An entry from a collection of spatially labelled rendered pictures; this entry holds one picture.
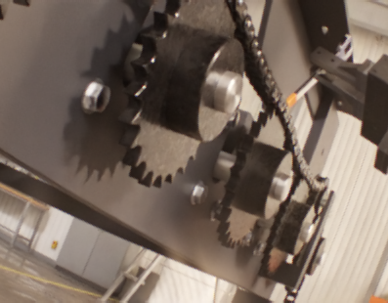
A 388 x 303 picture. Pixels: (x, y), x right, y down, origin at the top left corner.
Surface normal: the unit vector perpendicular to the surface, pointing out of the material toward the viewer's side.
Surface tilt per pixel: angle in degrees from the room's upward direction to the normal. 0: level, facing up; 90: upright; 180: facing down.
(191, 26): 90
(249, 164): 90
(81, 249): 90
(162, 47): 90
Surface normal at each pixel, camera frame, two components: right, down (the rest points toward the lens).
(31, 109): 0.88, 0.32
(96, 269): -0.28, -0.29
